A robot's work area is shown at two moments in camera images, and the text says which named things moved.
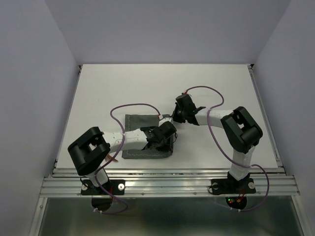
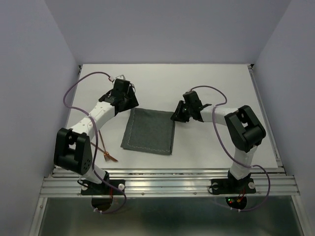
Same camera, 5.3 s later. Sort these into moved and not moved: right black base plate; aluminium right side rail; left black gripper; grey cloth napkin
Moved: grey cloth napkin; left black gripper
Not moved: right black base plate; aluminium right side rail
